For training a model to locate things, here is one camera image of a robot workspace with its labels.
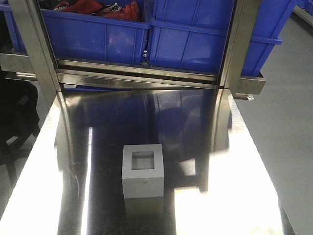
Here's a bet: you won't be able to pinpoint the red and black packaged items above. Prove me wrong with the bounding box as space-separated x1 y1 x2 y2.
38 0 140 22

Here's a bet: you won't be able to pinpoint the blue bin with red items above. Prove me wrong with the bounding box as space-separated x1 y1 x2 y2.
42 0 151 64

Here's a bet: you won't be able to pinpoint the blue bin far left edge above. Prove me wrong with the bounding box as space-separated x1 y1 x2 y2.
0 0 27 53

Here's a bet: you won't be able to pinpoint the gray hollow cube base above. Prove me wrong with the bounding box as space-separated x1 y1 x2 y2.
121 144 165 199

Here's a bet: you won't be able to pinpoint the blue bin right upper shelf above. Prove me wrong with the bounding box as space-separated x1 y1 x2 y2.
147 0 296 76

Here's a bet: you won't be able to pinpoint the stainless steel rack frame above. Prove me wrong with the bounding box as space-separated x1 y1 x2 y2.
0 0 264 103

